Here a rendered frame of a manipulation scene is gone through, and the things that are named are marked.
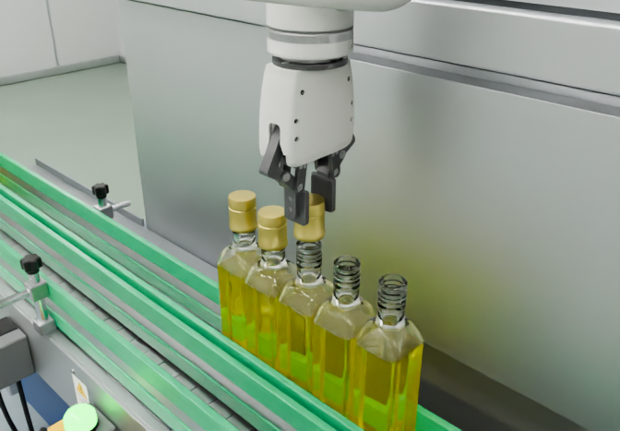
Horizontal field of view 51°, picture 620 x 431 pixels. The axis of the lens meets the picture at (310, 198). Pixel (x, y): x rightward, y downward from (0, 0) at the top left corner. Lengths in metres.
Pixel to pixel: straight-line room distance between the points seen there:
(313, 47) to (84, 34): 6.55
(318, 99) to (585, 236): 0.29
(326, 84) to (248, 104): 0.35
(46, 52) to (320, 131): 6.37
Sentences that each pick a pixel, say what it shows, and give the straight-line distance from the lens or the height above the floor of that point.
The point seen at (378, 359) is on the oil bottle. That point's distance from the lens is 0.69.
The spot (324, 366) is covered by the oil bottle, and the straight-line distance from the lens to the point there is 0.75.
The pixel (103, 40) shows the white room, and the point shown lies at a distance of 7.23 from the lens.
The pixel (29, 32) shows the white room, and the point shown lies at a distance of 6.87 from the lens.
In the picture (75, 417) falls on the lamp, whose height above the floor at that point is 1.02.
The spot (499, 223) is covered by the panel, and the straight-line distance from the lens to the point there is 0.71.
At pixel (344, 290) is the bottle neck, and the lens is 0.69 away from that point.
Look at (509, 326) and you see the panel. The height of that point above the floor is 1.23.
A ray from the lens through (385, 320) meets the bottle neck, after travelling 0.68.
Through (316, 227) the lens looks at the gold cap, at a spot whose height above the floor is 1.34.
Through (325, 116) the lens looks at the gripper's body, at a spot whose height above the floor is 1.47.
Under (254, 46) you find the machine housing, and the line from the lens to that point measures 0.94.
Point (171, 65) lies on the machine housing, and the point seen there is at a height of 1.41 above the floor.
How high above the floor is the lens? 1.67
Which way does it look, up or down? 26 degrees down
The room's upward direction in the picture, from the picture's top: straight up
